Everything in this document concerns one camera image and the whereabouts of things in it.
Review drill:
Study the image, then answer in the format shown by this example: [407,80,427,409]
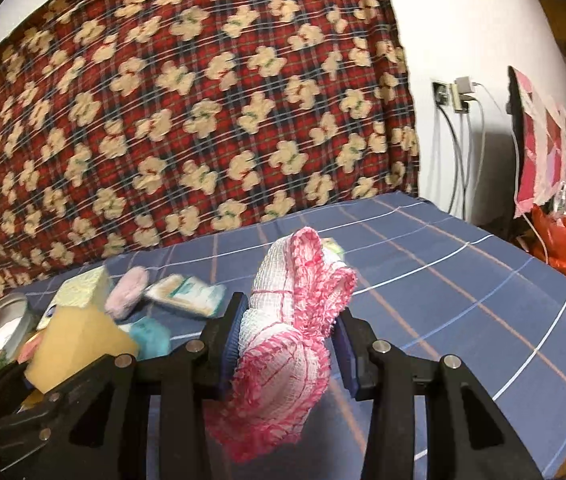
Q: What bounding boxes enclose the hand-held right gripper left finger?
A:
[28,291,251,480]

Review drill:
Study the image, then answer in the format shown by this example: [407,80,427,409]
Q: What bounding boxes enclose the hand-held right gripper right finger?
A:
[335,309,544,480]

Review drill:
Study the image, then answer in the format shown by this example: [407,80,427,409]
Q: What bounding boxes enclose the pink and white knitted cloth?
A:
[203,227,358,463]

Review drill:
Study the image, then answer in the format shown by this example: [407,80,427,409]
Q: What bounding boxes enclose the cotton swab pack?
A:
[144,275,228,317]

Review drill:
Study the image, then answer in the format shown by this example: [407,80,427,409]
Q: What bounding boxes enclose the yellow sponge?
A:
[25,304,140,394]

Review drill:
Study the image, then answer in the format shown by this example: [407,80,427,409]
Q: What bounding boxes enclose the round metal basin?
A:
[0,292,38,367]

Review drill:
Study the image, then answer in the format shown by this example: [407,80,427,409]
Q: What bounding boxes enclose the teal cloth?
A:
[125,316,172,360]

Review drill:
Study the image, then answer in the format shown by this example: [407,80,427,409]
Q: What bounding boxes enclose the small pale green pad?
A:
[322,239,348,263]

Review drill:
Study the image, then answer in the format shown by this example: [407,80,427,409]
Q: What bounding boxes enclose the blue plaid bed sheet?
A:
[10,192,566,480]

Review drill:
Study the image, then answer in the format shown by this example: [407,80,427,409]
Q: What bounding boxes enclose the pink fuzzy pad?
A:
[104,266,150,320]

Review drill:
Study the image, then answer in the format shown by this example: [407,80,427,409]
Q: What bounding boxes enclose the sponge with pale green top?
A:
[50,266,114,312]

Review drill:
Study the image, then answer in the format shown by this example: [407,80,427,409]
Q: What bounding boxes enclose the orange plastic bag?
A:
[530,199,566,282]

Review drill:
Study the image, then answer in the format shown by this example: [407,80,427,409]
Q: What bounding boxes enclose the red plaid bear printed blanket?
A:
[0,0,421,318]

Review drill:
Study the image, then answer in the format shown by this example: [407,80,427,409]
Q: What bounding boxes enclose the grey power cable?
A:
[438,106,468,218]

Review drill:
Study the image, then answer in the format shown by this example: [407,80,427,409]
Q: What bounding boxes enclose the wall socket with chargers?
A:
[450,76,478,112]

